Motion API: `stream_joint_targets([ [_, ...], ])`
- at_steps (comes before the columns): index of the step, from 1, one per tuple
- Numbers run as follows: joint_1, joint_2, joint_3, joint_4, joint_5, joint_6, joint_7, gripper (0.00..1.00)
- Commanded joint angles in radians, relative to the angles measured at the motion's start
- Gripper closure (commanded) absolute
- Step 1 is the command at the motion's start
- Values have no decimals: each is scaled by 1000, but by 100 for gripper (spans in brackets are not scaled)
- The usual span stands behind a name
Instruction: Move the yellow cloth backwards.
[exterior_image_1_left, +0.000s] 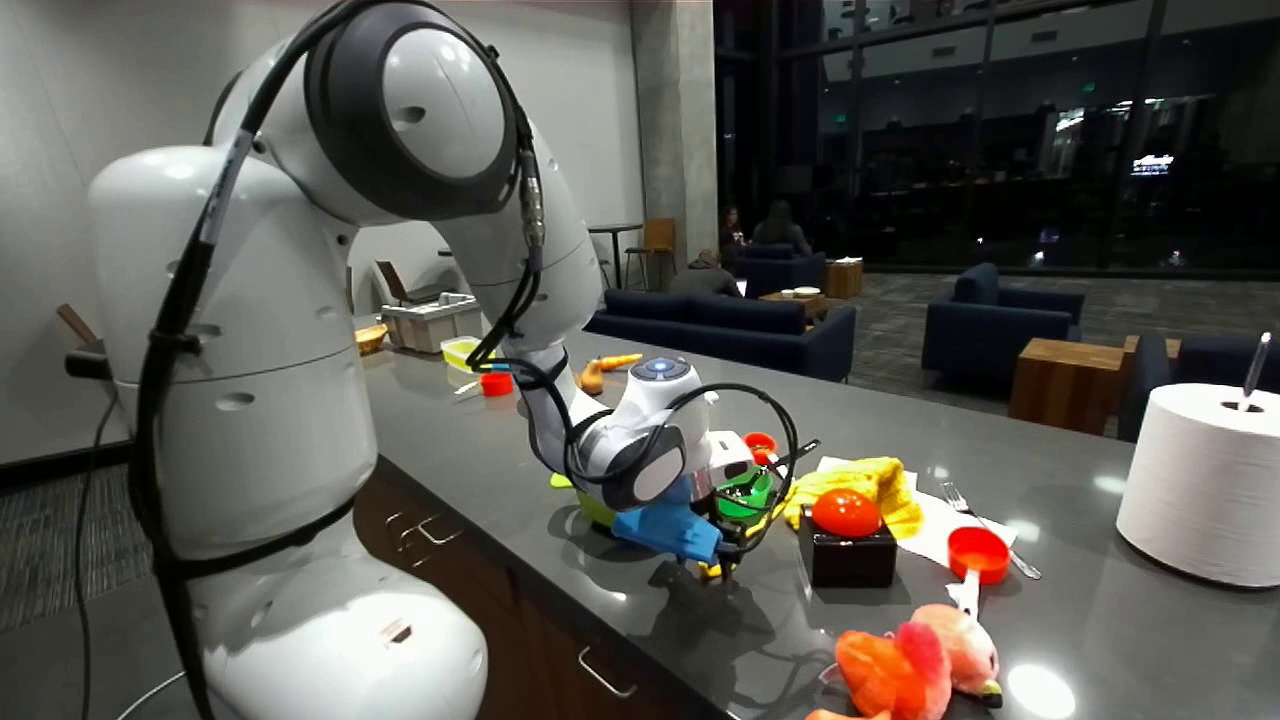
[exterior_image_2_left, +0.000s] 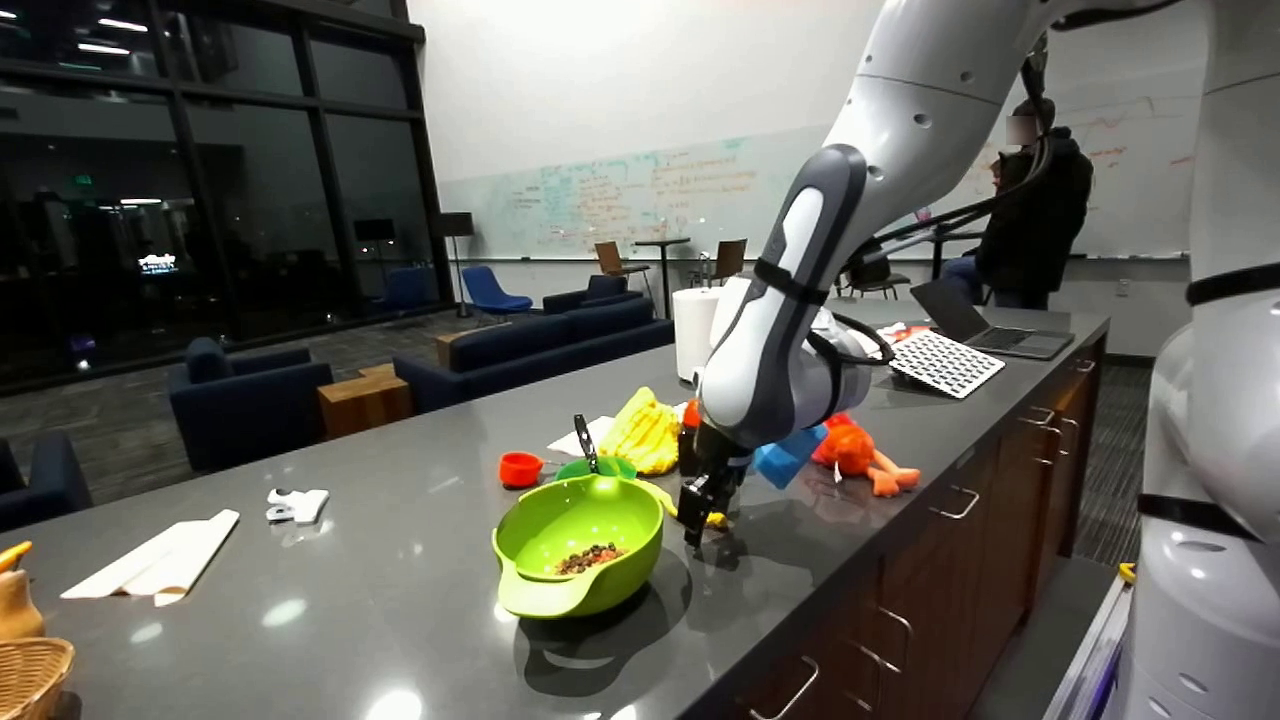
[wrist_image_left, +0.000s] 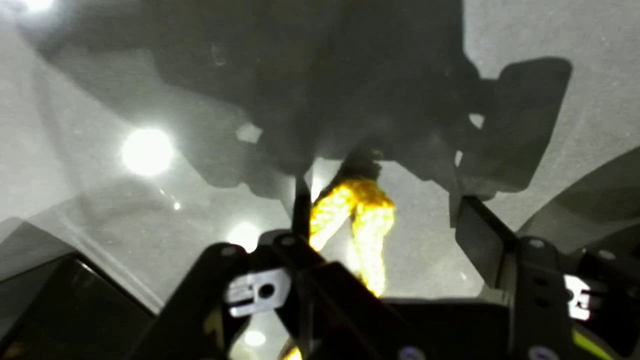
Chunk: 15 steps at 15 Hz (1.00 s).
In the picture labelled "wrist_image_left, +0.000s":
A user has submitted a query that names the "yellow knitted cloth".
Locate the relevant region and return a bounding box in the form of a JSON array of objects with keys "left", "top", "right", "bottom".
[{"left": 281, "top": 176, "right": 395, "bottom": 360}]

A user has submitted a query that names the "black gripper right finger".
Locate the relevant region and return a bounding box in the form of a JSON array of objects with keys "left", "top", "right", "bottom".
[{"left": 454, "top": 195, "right": 640, "bottom": 360}]

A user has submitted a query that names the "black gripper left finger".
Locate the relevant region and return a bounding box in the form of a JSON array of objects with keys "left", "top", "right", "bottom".
[{"left": 126, "top": 173, "right": 415, "bottom": 360}]

